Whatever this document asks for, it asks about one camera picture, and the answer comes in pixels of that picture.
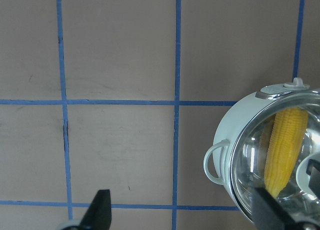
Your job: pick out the pale green electric pot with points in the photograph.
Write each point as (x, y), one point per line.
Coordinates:
(216, 162)

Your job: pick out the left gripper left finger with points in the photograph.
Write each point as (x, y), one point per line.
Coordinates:
(99, 214)

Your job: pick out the brown paper table mat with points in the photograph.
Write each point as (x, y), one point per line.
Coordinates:
(127, 95)

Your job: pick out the yellow corn cob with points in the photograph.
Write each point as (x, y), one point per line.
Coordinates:
(285, 144)

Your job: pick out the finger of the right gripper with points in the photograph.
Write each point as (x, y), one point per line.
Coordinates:
(313, 171)

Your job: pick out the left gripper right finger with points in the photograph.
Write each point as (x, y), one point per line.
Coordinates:
(267, 214)

